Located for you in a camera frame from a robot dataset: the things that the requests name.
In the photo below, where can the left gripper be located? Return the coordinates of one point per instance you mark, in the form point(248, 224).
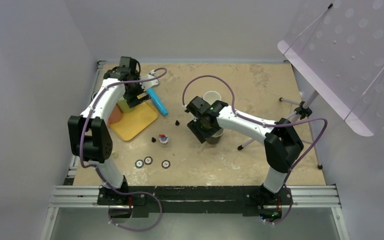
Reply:
point(133, 100)

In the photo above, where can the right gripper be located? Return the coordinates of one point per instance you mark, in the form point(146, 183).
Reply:
point(194, 125)

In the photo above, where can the black mug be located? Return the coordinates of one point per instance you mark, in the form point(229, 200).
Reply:
point(215, 138)

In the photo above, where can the grey mug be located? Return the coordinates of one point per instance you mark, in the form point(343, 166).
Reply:
point(211, 96)

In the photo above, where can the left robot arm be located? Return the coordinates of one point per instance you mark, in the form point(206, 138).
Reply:
point(89, 137)

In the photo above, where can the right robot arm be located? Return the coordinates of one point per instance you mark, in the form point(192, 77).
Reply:
point(281, 143)

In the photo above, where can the light green mug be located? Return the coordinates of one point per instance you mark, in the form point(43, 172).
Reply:
point(123, 106)

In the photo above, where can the pink mug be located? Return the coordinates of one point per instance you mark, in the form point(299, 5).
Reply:
point(115, 116)

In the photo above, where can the blue plastic tube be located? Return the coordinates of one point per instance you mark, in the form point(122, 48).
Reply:
point(157, 102)

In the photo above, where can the yellow tray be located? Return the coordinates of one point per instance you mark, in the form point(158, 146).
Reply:
point(135, 122)

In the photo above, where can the right round token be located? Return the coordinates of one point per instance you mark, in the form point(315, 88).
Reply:
point(165, 164)

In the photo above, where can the black base bar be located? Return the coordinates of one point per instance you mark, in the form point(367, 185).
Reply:
point(247, 200)

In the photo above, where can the translucent perforated panel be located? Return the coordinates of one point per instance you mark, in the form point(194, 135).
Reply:
point(338, 47)

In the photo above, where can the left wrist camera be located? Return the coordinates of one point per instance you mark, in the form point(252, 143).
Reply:
point(149, 84)

